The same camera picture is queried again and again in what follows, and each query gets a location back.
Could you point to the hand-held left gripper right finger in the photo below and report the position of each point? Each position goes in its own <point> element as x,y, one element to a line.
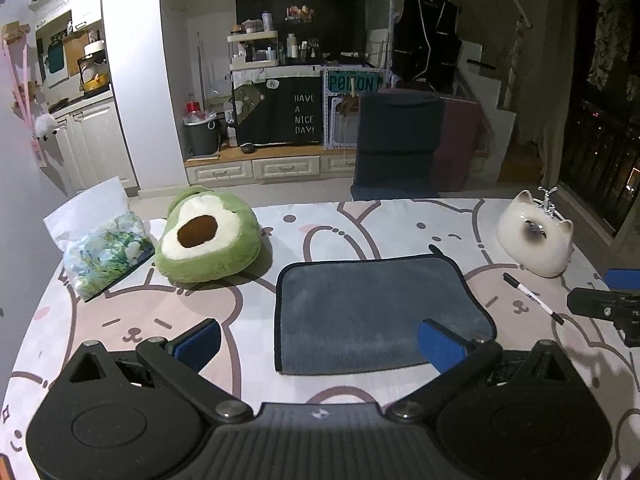
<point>442,347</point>

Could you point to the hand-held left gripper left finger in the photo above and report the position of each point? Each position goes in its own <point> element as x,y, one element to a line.
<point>199,346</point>

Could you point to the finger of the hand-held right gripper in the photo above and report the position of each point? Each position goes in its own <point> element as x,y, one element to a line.
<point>624,278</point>
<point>590,302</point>

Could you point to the grey towel with dark trim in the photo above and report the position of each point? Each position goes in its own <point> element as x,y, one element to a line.
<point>370,310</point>

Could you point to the black marker pen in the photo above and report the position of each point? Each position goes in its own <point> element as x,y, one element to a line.
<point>530,296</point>

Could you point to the white ceramic cat figurine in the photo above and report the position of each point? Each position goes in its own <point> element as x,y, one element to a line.
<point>537,250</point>

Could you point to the green avocado plush toy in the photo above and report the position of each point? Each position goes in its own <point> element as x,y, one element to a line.
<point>210,260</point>

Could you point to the clear plastic bag with contents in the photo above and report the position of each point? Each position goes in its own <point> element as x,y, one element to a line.
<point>105,255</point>

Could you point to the low white drawer cabinet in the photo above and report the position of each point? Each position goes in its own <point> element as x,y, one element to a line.
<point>285,166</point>

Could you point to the grey-green trash bin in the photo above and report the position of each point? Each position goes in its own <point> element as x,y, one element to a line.
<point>202,137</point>

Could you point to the mauve folded cushion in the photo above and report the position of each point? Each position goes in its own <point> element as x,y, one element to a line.
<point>460,135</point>

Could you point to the dark blue floor chair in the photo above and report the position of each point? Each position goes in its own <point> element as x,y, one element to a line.
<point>395,135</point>

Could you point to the white kitchen cabinet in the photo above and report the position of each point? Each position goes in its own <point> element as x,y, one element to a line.
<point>95,145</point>

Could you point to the floral curtain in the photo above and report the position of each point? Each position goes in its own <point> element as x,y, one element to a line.
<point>607,35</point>

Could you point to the green printed cloth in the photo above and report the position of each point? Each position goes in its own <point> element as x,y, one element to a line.
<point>250,102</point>

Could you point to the black curtain with white lettering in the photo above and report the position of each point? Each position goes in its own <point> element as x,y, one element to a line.
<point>300,110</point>

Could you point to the white fluffy hanging toy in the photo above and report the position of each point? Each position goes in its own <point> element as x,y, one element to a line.
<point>46,125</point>

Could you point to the teal sign plate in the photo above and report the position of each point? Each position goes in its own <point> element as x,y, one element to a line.
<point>350,83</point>

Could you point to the yellow kettle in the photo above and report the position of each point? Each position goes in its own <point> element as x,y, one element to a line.
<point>95,82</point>

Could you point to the white tiered shelf organizer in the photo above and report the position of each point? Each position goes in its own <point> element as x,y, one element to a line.
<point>252,50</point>

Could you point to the black vest with white trim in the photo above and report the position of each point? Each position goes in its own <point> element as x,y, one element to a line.
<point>425,35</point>

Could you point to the black pegboard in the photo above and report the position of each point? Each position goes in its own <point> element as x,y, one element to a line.
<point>335,15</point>

